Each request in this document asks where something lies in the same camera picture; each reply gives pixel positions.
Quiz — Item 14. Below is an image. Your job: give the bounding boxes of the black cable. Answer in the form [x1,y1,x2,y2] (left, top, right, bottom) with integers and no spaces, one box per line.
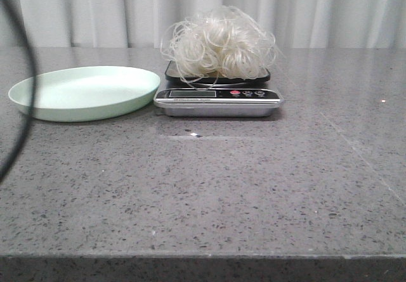
[0,0,37,183]

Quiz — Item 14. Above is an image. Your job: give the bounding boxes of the light green plastic plate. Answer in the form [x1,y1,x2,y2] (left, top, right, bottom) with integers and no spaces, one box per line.
[8,65,161,123]

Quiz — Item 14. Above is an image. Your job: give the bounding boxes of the white pleated curtain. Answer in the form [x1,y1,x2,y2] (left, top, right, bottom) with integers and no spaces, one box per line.
[11,0,405,48]

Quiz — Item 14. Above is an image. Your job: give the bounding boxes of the black silver kitchen scale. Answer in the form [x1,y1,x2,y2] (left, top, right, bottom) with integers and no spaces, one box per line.
[154,61,284,118]

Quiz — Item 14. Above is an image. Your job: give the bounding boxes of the white vermicelli noodle bundle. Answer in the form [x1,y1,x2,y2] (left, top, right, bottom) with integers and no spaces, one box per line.
[160,6,280,87]

